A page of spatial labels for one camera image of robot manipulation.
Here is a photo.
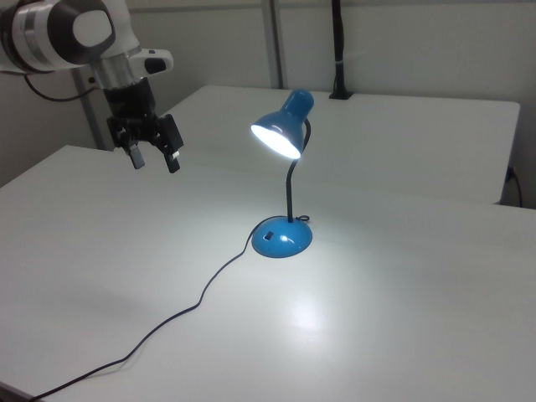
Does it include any black lamp power cord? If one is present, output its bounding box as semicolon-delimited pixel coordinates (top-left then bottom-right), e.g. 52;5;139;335
27;216;312;402

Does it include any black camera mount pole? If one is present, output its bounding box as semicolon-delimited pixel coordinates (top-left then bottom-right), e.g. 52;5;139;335
328;0;354;101

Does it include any grey wall panel post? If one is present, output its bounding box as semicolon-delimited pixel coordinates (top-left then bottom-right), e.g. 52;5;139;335
261;0;285;90

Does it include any blue desk lamp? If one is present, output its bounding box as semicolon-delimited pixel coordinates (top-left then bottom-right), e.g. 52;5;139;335
250;88;315;259

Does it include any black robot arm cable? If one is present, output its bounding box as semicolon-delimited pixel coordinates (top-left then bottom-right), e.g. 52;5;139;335
23;73;100;104

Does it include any grey aluminium frame post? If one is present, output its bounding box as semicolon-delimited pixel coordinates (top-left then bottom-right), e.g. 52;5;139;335
70;69;106;151

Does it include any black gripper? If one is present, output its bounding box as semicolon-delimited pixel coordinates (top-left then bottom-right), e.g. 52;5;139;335
102;77;186;174

